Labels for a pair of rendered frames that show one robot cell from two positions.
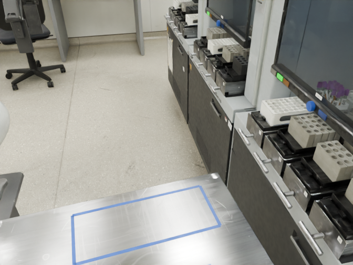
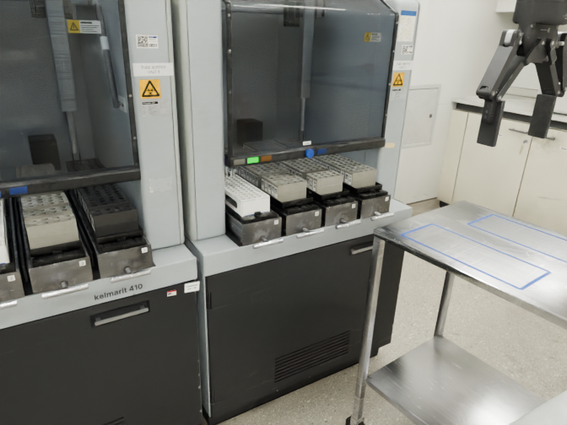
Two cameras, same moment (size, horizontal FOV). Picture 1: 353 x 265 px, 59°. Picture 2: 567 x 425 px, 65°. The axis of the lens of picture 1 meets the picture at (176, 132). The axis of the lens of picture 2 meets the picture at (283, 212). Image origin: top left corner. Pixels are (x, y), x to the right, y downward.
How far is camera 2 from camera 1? 1.60 m
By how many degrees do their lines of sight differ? 93
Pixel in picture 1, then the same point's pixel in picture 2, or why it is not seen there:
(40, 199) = not seen: outside the picture
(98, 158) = not seen: outside the picture
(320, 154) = (323, 184)
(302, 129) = (297, 183)
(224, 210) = (415, 223)
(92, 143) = not seen: outside the picture
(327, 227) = (376, 203)
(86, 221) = (513, 279)
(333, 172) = (338, 184)
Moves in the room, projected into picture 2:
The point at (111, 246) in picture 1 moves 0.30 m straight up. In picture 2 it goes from (513, 260) to (542, 144)
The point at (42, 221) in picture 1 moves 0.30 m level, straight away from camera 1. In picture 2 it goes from (552, 304) to (525, 386)
